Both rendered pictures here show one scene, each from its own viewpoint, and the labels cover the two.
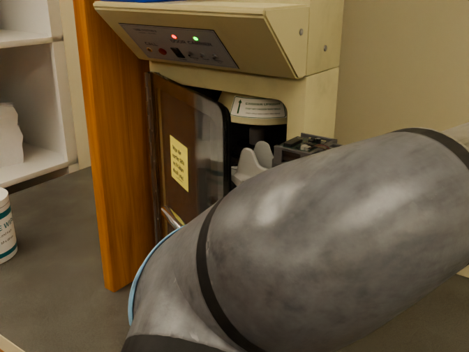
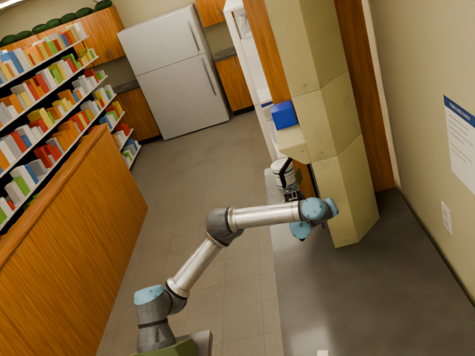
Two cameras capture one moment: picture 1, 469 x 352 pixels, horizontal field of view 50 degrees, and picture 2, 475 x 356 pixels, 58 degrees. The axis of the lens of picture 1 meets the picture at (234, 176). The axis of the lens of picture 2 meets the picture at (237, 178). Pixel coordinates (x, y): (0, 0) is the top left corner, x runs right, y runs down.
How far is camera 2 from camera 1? 159 cm
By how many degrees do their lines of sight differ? 58
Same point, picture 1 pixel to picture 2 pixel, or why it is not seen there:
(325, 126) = (333, 176)
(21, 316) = not seen: hidden behind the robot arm
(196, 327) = not seen: hidden behind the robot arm
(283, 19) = (290, 150)
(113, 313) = not seen: hidden behind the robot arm
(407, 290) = (215, 231)
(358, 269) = (208, 226)
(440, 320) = (394, 264)
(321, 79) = (323, 162)
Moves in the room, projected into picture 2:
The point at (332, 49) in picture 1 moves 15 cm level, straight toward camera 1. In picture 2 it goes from (328, 151) to (298, 167)
